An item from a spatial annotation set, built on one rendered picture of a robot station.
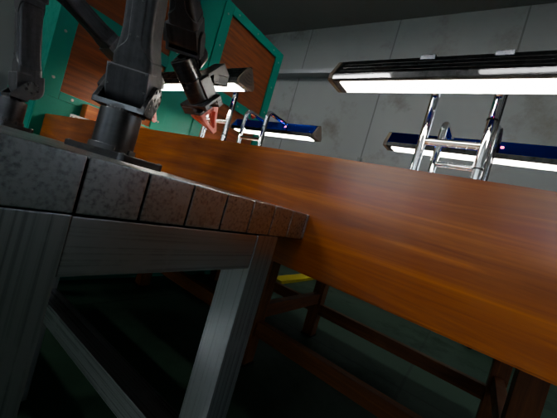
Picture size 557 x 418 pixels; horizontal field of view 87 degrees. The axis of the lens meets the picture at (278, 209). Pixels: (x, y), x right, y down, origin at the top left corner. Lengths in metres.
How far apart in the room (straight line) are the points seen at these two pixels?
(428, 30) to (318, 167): 3.77
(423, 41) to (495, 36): 0.66
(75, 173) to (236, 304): 0.24
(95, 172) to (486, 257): 0.38
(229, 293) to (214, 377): 0.11
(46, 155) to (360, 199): 0.35
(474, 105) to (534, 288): 3.32
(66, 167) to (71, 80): 1.46
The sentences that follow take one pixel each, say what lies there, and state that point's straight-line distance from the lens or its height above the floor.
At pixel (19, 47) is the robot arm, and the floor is 0.88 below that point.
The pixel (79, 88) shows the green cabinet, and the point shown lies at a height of 0.92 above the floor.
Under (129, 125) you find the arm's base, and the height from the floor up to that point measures 0.73.
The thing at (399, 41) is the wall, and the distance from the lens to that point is 4.20.
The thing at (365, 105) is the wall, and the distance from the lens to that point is 3.91.
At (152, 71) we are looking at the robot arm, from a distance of 0.57.
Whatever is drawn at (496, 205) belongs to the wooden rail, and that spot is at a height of 0.74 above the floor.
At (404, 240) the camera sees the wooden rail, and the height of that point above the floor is 0.67.
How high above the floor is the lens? 0.67
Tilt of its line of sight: 1 degrees down
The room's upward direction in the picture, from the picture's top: 16 degrees clockwise
